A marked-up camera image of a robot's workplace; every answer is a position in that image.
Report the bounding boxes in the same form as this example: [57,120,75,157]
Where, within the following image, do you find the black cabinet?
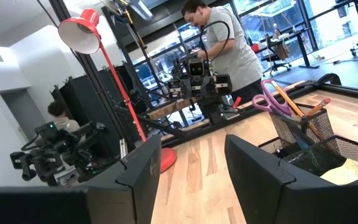
[51,67,136,156]

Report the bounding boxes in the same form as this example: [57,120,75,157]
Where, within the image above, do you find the grey door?
[0,88,46,141]

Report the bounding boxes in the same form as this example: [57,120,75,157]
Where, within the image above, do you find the black office desk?
[255,27,320,69]

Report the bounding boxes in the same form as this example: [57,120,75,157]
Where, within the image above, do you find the orange pencil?
[270,81,306,118]
[305,98,332,118]

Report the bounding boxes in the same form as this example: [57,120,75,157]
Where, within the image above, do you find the red desk lamp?
[57,8,177,174]

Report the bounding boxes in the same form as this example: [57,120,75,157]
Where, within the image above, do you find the yellow sticky note pad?
[320,157,358,186]

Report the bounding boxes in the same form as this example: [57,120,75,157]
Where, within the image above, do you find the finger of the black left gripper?
[213,98,226,125]
[202,99,214,125]

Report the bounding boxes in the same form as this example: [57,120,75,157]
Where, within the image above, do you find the black mesh desk organizer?
[258,102,358,185]

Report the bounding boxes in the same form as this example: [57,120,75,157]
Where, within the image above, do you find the brown paper bag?
[273,29,290,60]

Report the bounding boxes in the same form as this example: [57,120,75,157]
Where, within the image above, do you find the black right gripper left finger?
[0,133,163,224]

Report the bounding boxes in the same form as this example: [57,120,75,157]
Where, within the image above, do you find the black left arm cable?
[199,20,231,63]

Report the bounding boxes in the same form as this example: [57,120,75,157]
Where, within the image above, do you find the purple handled scissors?
[252,79,293,118]

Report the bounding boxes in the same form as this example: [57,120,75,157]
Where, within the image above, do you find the person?
[47,101,81,133]
[180,0,264,103]

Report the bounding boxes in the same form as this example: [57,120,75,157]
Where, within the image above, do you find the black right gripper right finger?
[224,133,358,224]

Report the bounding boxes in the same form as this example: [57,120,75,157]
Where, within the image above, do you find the black office chair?
[261,34,291,77]

